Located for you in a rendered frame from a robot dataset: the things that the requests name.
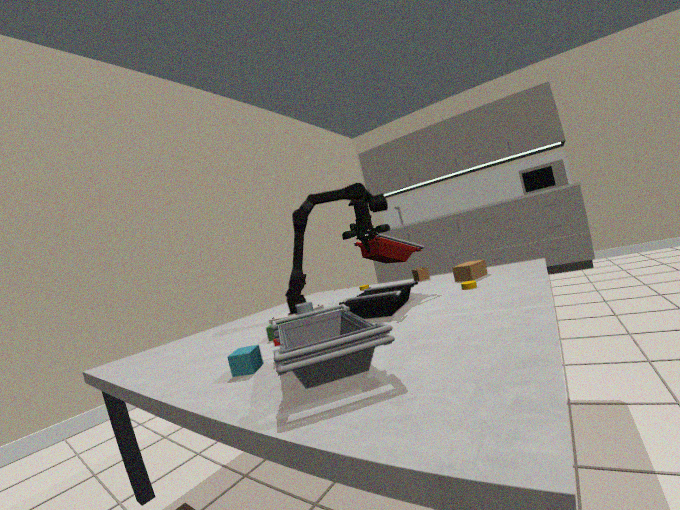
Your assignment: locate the teal cube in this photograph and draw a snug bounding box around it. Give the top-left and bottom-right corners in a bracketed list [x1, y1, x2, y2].
[228, 344, 264, 377]

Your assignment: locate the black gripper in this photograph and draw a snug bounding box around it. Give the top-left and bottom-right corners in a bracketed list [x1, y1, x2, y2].
[342, 213, 391, 253]

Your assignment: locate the light grey cylinder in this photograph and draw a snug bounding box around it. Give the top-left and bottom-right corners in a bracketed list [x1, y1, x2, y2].
[295, 302, 314, 315]

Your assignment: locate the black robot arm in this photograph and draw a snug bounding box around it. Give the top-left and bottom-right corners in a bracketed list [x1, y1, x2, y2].
[285, 183, 388, 315]

